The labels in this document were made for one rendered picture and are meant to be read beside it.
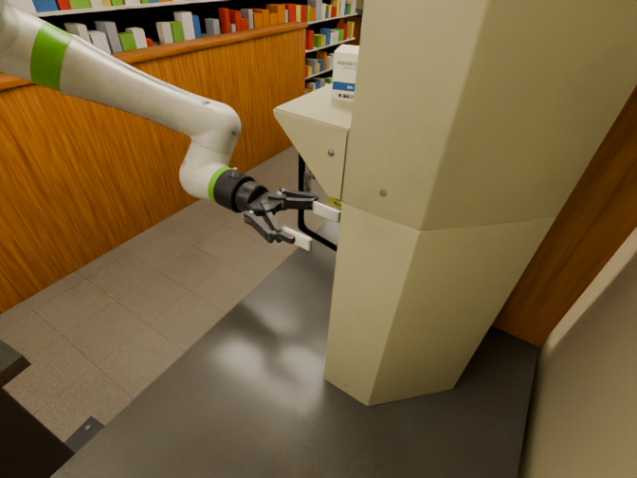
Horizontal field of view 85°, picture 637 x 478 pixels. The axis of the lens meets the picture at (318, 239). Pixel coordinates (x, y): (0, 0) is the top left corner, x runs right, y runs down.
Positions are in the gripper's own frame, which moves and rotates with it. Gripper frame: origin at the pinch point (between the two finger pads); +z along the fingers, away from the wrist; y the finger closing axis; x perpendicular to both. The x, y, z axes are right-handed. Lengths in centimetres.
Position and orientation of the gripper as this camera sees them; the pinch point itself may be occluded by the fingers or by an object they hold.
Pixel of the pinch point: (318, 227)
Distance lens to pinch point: 72.9
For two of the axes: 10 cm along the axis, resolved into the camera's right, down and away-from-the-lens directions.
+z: 8.4, 3.8, -3.9
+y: 5.4, -5.2, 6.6
